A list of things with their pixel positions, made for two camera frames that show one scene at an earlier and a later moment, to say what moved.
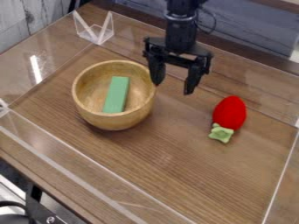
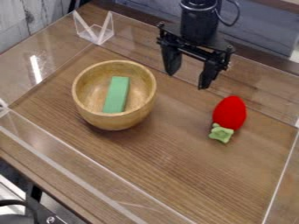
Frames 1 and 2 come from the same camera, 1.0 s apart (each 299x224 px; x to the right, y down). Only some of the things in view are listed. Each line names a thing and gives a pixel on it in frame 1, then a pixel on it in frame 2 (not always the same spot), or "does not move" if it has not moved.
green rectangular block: [116, 94] does not move
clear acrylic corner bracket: [95, 33] does not move
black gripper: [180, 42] → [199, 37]
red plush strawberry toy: [228, 115] does not move
